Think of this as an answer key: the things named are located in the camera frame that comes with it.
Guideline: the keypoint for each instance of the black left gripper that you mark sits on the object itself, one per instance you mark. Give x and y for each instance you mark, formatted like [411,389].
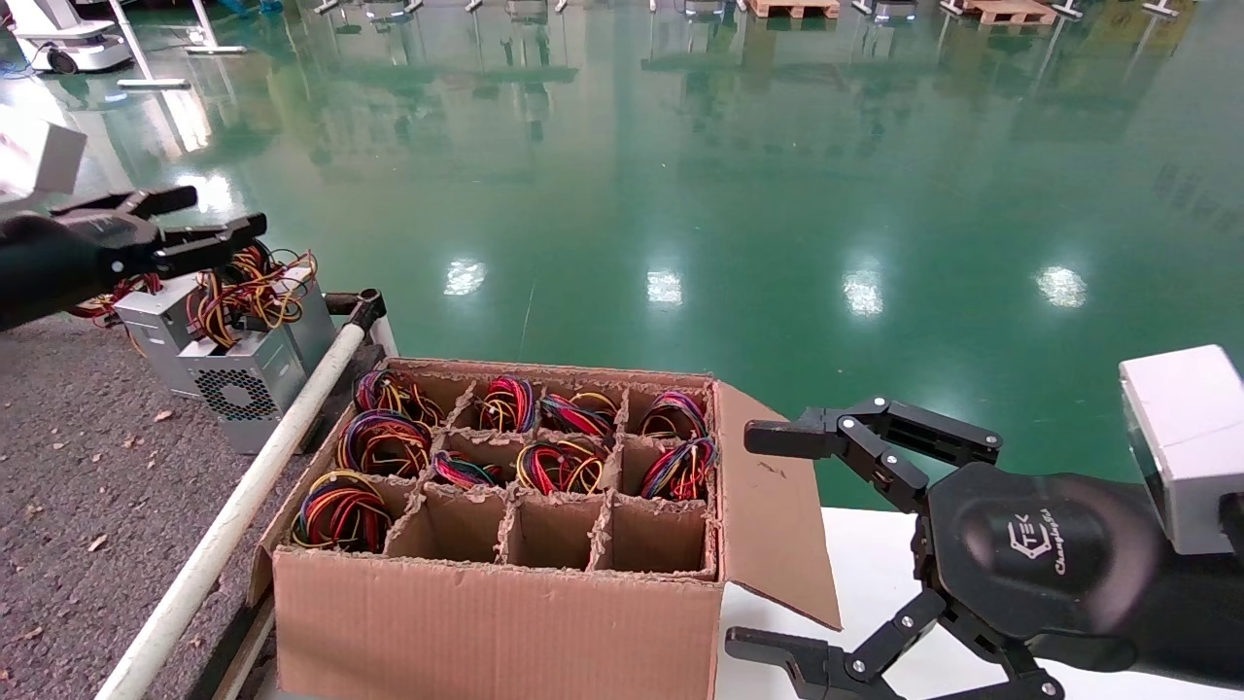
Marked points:
[58,262]

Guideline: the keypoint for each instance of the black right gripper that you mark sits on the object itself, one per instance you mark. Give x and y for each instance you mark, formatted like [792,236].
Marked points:
[1040,554]

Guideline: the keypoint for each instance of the white wheeled robot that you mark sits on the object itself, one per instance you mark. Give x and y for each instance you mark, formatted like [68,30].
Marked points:
[58,39]

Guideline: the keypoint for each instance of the grey felt mat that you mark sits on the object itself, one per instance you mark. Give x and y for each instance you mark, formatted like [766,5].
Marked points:
[58,486]

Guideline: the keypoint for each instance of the brown cardboard box with dividers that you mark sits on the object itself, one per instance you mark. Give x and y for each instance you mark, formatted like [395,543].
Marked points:
[486,632]

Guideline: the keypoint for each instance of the wooden pallet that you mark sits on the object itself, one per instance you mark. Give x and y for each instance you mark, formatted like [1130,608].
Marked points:
[1011,12]
[792,8]

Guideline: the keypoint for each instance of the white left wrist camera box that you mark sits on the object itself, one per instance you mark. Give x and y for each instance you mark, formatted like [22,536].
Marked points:
[39,156]

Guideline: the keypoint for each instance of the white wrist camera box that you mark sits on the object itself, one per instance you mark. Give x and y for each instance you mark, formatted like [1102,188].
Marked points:
[1191,447]
[39,156]

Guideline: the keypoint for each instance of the black rail corner connector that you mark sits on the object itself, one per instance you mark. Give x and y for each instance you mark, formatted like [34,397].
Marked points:
[367,309]

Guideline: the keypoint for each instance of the long white rail tube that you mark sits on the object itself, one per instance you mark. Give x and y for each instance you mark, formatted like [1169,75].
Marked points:
[224,530]

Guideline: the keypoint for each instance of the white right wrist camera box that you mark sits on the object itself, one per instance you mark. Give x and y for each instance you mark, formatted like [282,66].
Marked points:
[1191,447]

